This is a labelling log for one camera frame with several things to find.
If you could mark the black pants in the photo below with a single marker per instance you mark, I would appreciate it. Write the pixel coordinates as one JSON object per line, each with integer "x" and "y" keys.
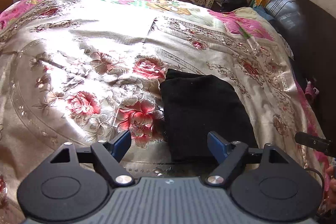
{"x": 195, "y": 105}

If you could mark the dark clothes pile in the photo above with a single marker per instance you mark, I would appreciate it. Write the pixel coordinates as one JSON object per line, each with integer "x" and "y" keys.
{"x": 231, "y": 5}

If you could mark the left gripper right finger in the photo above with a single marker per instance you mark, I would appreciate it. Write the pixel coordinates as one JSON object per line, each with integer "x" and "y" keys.
{"x": 265, "y": 183}

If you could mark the floral satin bedspread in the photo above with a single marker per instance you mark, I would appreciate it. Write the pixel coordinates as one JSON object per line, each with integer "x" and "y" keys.
{"x": 86, "y": 70}

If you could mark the dark wooden headboard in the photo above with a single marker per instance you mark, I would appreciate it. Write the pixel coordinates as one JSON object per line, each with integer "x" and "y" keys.
{"x": 310, "y": 32}

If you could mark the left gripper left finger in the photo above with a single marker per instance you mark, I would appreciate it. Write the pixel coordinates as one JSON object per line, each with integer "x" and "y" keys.
{"x": 73, "y": 183}

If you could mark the person right hand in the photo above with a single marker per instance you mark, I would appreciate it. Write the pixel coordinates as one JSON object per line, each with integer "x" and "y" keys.
{"x": 331, "y": 193}

